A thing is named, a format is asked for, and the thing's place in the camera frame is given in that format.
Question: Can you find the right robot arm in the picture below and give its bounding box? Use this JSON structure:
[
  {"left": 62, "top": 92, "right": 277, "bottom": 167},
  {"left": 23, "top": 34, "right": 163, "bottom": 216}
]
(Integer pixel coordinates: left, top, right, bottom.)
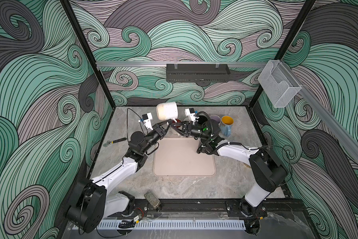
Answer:
[{"left": 171, "top": 119, "right": 288, "bottom": 217}]

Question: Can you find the black wire wall basket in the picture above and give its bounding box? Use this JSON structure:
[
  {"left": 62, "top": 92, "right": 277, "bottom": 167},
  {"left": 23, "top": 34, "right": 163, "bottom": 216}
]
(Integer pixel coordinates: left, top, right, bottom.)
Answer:
[{"left": 166, "top": 63, "right": 231, "bottom": 83}]

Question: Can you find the cream speckled mug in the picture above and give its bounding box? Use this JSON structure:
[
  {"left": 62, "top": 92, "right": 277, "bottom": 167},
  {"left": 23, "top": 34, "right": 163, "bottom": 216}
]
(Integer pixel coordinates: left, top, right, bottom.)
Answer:
[{"left": 156, "top": 102, "right": 179, "bottom": 121}]

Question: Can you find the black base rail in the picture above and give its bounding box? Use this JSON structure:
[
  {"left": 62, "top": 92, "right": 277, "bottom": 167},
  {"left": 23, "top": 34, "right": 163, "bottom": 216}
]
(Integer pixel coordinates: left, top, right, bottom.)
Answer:
[{"left": 101, "top": 198, "right": 305, "bottom": 219}]

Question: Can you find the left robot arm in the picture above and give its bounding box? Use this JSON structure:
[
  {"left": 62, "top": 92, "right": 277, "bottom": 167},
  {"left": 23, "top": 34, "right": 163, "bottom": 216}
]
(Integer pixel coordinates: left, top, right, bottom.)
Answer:
[{"left": 66, "top": 119, "right": 172, "bottom": 233}]

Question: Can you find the clear acrylic wall holder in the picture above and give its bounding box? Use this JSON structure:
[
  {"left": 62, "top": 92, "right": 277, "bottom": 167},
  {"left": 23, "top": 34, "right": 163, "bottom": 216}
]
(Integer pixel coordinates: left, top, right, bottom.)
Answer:
[{"left": 258, "top": 60, "right": 301, "bottom": 108}]

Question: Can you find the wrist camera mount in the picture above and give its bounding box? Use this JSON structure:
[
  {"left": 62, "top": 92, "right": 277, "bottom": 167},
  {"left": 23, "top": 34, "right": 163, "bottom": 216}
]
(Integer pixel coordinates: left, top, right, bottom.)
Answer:
[
  {"left": 139, "top": 113, "right": 153, "bottom": 130},
  {"left": 185, "top": 108, "right": 198, "bottom": 122}
]

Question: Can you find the pink silicone tray mat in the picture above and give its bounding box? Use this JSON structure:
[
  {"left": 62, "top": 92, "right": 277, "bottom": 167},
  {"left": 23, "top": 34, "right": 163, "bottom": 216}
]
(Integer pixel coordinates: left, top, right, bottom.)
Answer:
[{"left": 153, "top": 137, "right": 216, "bottom": 177}]

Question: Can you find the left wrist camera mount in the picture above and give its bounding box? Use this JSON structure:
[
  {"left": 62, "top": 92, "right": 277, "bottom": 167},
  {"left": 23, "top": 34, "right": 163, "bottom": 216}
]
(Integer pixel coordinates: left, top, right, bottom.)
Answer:
[{"left": 139, "top": 113, "right": 153, "bottom": 130}]

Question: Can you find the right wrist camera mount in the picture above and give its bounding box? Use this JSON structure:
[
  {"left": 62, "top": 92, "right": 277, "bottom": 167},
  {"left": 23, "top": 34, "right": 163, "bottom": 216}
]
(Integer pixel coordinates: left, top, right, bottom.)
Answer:
[{"left": 185, "top": 108, "right": 198, "bottom": 122}]

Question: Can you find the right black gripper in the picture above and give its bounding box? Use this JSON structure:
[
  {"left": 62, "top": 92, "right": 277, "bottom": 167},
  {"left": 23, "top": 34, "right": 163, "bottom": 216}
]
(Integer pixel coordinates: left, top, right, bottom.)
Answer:
[{"left": 172, "top": 121, "right": 213, "bottom": 142}]

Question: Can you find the white slotted cable duct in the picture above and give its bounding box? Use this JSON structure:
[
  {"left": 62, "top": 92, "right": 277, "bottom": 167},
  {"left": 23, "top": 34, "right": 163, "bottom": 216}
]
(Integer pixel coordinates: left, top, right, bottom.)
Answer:
[{"left": 98, "top": 219, "right": 246, "bottom": 231}]

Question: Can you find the small metal device front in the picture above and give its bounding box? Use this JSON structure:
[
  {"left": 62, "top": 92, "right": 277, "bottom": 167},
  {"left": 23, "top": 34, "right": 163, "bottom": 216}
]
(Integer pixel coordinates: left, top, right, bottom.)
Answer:
[{"left": 144, "top": 191, "right": 162, "bottom": 211}]

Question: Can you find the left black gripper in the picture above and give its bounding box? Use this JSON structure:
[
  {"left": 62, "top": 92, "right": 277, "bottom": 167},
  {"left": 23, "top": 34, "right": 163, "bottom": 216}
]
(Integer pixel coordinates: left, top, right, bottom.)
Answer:
[{"left": 140, "top": 120, "right": 171, "bottom": 156}]

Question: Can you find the blue mug yellow inside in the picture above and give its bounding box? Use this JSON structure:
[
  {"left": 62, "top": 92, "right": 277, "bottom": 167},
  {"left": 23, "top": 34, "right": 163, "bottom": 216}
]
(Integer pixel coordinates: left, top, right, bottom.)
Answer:
[{"left": 220, "top": 116, "right": 234, "bottom": 137}]

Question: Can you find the pink iridescent mug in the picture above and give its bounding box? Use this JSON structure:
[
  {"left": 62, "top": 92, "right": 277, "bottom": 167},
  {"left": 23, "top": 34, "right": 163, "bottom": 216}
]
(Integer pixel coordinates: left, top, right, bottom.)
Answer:
[{"left": 210, "top": 115, "right": 221, "bottom": 125}]

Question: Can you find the black glossy mug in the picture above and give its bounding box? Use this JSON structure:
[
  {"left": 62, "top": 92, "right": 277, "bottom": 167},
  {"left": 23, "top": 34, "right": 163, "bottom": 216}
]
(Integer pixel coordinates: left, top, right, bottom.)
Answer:
[{"left": 197, "top": 144, "right": 205, "bottom": 154}]

